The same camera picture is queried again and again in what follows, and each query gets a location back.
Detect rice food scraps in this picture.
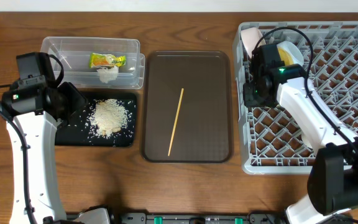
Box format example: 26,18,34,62
85,98,134,139

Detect clear plastic bin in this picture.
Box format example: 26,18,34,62
40,37,145,90

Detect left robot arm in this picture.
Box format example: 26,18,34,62
0,78,110,223

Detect light blue bowl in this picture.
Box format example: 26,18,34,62
277,41,304,66

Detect black plastic tray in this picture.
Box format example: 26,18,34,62
55,90,137,147

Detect pale green cup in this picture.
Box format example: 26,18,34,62
301,133,313,149

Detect brown serving tray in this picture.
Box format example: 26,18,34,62
140,51,233,163

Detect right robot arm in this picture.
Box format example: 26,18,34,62
243,42,358,223

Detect grey dishwasher rack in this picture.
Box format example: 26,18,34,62
232,21,358,175

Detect yellow plate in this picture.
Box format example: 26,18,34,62
277,47,294,66

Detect white tissue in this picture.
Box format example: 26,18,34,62
97,66,119,83

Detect long wooden chopstick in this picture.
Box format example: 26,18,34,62
167,88,185,157

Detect green snack wrapper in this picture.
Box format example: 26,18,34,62
89,53,126,68

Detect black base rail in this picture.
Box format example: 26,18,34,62
68,212,288,224

